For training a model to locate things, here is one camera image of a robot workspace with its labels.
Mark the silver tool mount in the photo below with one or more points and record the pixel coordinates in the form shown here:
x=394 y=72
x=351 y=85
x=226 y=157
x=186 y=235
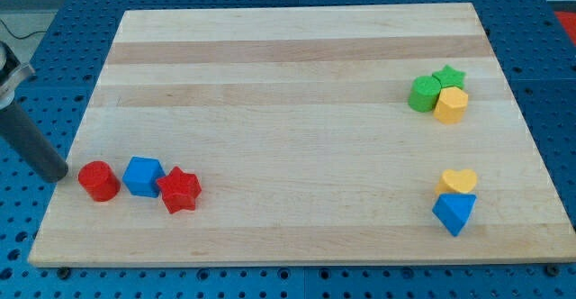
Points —
x=13 y=73

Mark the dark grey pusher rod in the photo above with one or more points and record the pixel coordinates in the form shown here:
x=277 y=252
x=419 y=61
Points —
x=23 y=135

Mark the red cylinder block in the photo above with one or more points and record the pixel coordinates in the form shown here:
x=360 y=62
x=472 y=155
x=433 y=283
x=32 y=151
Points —
x=99 y=181

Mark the blue cube block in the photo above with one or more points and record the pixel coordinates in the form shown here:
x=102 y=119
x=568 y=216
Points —
x=140 y=176

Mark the red star block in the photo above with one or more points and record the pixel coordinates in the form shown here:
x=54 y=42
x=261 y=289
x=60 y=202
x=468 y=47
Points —
x=179 y=190

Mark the green cylinder block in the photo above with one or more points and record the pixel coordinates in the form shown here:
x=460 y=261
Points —
x=424 y=93

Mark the green star block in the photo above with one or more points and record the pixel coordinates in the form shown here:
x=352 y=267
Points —
x=450 y=77

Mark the yellow hexagon block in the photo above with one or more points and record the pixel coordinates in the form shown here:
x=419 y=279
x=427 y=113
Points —
x=451 y=105

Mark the yellow heart block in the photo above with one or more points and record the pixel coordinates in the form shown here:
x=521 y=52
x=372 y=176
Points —
x=456 y=181

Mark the blue triangle block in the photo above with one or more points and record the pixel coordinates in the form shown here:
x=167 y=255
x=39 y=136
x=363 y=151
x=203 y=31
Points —
x=454 y=211

